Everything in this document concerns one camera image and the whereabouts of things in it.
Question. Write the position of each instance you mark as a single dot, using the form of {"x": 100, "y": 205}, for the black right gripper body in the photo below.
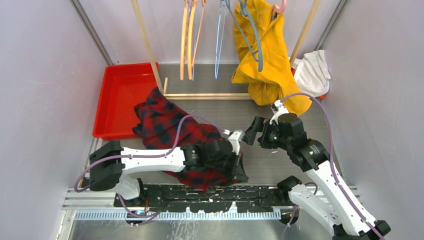
{"x": 271, "y": 138}

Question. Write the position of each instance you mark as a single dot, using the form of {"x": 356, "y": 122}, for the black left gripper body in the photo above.
{"x": 226, "y": 166}

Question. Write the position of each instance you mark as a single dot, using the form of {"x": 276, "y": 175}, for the red plaid garment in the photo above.
{"x": 159, "y": 121}

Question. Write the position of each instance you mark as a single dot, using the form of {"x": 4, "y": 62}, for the yellow pleated skirt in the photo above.
{"x": 276, "y": 80}

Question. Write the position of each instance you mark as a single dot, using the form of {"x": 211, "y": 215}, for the wooden clothes rack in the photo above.
{"x": 211, "y": 96}

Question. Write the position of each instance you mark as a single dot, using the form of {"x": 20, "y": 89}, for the teal plastic hanger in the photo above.
{"x": 247, "y": 37}

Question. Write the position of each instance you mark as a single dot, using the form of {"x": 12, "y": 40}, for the pink plastic hanger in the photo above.
{"x": 278, "y": 9}

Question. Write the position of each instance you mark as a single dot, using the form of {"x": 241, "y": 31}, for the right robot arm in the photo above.
{"x": 343, "y": 215}

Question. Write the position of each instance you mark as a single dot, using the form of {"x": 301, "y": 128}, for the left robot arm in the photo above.
{"x": 200, "y": 166}

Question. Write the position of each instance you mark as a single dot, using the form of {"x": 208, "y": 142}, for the orange plastic hanger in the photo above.
{"x": 186, "y": 41}

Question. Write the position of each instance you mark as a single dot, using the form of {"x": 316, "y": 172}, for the orange notched hanger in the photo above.
{"x": 198, "y": 30}

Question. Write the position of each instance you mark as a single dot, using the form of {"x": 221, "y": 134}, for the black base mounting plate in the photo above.
{"x": 177, "y": 198}

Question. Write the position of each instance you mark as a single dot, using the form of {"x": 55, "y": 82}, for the orange object under cloth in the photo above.
{"x": 293, "y": 71}

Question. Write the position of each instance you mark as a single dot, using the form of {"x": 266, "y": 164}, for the white cloth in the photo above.
{"x": 312, "y": 74}

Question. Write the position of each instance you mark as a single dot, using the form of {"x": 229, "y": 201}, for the red plastic bin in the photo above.
{"x": 123, "y": 87}

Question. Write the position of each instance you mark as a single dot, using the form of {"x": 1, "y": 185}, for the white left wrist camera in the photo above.
{"x": 235, "y": 138}

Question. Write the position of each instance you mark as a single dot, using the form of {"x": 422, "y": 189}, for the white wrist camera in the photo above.
{"x": 278, "y": 109}
{"x": 235, "y": 138}

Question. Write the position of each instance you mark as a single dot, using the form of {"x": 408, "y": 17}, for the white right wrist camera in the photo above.
{"x": 278, "y": 109}

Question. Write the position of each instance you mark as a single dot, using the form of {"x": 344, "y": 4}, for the light blue wire hanger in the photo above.
{"x": 220, "y": 32}

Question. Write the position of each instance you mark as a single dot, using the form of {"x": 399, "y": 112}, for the aluminium rail frame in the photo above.
{"x": 137, "y": 216}

